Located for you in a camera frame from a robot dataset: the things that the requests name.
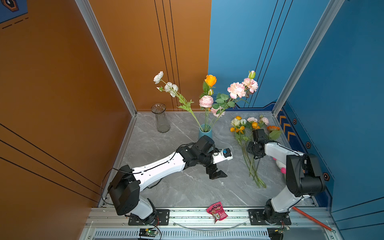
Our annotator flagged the teal cylindrical vase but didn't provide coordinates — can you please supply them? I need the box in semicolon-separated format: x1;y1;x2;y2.
198;124;213;139

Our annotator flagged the pink rose spray stem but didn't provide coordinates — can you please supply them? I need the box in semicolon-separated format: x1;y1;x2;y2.
212;71;259;112

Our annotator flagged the yellow rose stem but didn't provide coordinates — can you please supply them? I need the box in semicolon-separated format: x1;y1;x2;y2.
199;75;217;124

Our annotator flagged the white flower stem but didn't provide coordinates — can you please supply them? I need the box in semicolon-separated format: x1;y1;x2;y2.
153;71;203;130

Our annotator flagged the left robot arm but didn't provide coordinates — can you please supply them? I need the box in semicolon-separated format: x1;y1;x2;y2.
108;136;233;225

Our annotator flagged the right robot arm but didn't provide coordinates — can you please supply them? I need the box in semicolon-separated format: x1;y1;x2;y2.
247;129;326;225

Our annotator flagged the clear glass vase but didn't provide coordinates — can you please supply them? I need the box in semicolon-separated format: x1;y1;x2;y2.
151;103;171;133

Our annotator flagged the orange yellow small flower stem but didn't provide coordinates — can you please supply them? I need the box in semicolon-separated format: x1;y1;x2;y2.
230;116;267;188

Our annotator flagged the orange gerbera stem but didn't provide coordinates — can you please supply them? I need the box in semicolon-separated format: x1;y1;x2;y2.
267;126;282;141

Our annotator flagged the cream pink rose stem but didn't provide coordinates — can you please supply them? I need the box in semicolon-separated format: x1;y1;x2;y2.
230;115;269;144

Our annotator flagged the white plush toy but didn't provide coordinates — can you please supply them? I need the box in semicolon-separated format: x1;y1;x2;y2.
274;158;287;175

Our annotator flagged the pink snack packet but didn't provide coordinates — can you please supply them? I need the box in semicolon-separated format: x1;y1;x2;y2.
206;202;228;223

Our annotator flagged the black connector box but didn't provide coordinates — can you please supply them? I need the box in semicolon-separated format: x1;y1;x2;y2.
268;229;284;240

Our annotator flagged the green circuit board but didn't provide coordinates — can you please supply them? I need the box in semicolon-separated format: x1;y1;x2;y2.
138;229;160;240

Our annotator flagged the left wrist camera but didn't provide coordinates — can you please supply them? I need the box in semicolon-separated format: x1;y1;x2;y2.
212;148;233;164

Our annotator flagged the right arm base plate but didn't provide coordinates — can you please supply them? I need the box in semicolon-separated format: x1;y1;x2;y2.
248;209;292;226

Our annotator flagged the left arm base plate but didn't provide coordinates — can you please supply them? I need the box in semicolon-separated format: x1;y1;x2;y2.
128;209;170;226

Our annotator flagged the red handled tool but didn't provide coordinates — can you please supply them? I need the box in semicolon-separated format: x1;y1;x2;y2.
292;207;336;233

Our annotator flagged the aluminium corner post right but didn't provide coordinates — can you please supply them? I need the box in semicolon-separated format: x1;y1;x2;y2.
272;0;345;117

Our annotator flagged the aluminium corner post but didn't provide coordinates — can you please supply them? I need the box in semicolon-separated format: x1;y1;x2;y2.
272;0;345;117
75;0;138;117

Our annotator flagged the aluminium corner post left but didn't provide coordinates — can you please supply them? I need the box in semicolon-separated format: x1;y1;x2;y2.
75;0;138;117

